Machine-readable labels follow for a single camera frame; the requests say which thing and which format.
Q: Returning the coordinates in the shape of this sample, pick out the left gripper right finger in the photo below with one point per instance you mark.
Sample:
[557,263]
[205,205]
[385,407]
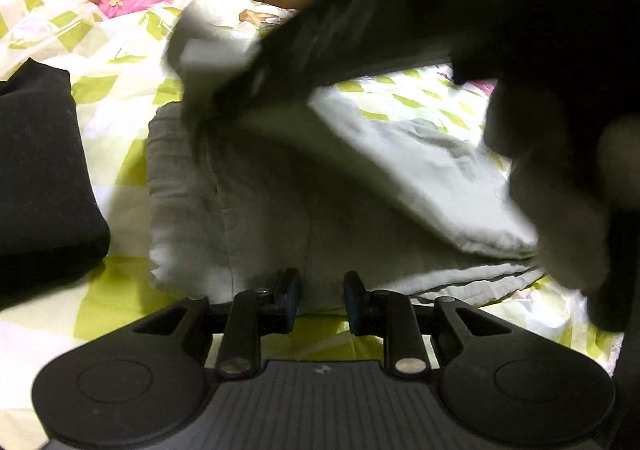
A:
[390,316]

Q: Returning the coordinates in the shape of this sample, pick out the colourful checked bed quilt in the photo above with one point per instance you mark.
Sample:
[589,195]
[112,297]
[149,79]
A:
[118,81]

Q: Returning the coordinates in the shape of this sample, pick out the grey-green pants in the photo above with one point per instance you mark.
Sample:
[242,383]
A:
[317,187]

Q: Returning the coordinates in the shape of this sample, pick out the grey gloved right hand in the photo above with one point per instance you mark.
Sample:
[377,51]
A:
[566,189]

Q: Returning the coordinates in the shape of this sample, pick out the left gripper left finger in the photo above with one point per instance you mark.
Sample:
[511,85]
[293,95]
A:
[253,315]

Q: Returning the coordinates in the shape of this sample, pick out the folded dark jeans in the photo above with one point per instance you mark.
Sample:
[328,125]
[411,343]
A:
[52,231]

